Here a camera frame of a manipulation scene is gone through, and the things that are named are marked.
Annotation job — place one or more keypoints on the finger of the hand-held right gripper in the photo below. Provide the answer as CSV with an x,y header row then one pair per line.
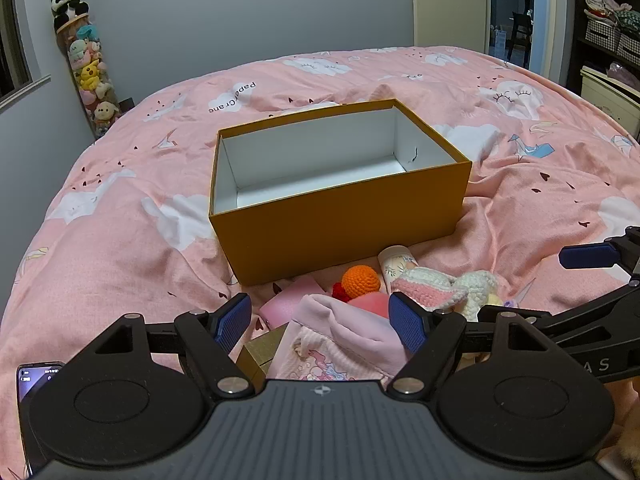
x,y
590,310
587,256

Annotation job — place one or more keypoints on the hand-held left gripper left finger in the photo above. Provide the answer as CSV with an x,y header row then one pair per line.
x,y
232,320

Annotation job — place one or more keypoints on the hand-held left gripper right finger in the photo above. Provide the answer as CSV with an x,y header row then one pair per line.
x,y
405,322

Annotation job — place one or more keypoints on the pink fluffy pompom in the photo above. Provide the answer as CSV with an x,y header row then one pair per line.
x,y
372,304

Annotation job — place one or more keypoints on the small gold box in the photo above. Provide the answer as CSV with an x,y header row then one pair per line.
x,y
257,352

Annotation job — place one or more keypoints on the pink white crochet toy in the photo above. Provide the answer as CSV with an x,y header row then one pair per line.
x,y
430,287

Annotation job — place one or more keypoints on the orange cardboard box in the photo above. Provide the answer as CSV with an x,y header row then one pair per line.
x,y
325,230

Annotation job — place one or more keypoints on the floral hand cream tube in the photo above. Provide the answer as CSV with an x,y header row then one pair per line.
x,y
397,265

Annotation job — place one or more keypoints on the pink snap card holder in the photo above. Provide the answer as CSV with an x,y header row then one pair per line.
x,y
290,305

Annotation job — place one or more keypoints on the orange crochet ball red flower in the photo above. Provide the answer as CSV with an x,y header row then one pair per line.
x,y
361,280

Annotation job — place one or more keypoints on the tan furry object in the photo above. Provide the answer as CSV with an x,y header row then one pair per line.
x,y
629,430

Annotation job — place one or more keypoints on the pink printed blanket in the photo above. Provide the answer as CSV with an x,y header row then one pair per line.
x,y
125,260

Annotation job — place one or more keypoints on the white storage box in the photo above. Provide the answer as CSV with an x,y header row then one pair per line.
x,y
607,95

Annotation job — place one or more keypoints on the smartphone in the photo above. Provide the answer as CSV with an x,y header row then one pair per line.
x,y
37,377

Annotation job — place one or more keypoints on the checked storage basket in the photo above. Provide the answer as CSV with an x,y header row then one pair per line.
x,y
602,35
630,49

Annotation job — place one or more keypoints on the dark chair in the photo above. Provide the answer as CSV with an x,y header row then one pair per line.
x,y
520,30

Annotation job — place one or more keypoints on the dark shelving unit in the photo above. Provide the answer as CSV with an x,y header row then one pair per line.
x,y
580,10

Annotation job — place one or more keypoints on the folded clothes pile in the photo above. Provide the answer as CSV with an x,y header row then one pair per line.
x,y
607,7

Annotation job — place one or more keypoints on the clear column of plush toys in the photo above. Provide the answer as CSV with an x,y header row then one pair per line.
x,y
90,75

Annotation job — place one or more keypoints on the white door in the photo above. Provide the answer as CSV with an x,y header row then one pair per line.
x,y
450,5

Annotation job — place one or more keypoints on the panda plush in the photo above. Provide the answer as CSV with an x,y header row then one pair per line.
x,y
67,2

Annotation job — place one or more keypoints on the window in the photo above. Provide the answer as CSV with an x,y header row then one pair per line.
x,y
15,35

